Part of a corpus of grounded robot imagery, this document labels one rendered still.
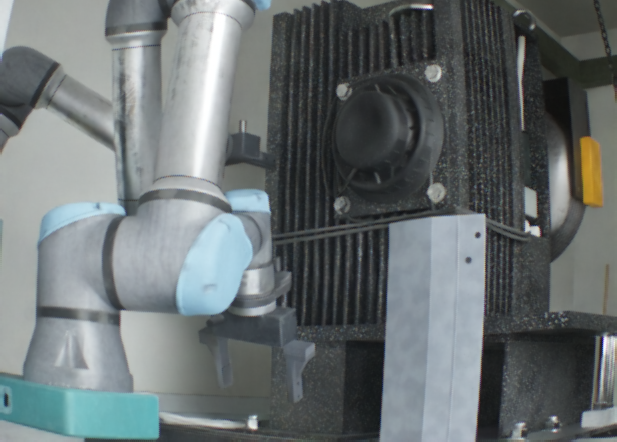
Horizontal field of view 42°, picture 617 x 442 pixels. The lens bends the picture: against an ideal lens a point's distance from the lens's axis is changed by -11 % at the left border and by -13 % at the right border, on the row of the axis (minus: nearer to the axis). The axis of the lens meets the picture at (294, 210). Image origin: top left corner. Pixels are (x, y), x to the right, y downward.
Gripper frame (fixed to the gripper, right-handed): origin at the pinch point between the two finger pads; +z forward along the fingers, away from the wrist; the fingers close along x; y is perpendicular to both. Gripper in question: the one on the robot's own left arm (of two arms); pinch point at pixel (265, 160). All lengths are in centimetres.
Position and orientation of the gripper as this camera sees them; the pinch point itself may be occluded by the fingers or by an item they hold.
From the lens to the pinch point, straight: 191.5
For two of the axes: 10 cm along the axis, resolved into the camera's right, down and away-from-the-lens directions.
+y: 0.3, -9.8, 1.9
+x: -7.4, 1.0, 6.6
